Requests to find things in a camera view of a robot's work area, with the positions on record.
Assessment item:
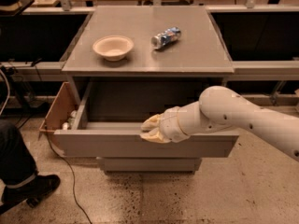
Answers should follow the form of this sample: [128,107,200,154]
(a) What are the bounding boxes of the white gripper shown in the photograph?
[140,106,190,144]

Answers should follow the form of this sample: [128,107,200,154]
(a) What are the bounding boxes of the grey top drawer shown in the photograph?
[55,80,239,159]

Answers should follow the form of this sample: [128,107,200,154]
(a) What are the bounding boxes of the grey drawer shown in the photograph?
[55,80,239,159]
[96,157,202,173]

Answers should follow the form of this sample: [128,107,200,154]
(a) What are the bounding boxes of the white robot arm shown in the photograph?
[140,86,299,161]

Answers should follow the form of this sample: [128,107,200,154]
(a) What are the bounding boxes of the grey lower drawer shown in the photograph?
[96,157,202,173]

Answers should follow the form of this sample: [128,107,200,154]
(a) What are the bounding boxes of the grey drawer cabinet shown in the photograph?
[59,5,235,123]

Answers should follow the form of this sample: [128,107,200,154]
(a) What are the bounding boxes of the white items in box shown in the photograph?
[62,110,77,130]

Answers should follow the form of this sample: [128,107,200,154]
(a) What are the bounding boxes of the white paper bowl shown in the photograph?
[93,35,134,62]

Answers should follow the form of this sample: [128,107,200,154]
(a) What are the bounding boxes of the brown wooden box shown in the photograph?
[39,82,78,149]

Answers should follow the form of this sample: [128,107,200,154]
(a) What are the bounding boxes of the blue silver soda can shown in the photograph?
[151,27,181,49]

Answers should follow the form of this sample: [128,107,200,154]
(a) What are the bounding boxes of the black shoe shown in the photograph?
[1,175,60,205]

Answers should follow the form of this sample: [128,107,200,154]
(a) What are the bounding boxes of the black trouser leg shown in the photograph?
[0,119,37,189]

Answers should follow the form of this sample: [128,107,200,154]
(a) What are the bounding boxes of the black floor cable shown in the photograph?
[43,121,93,224]

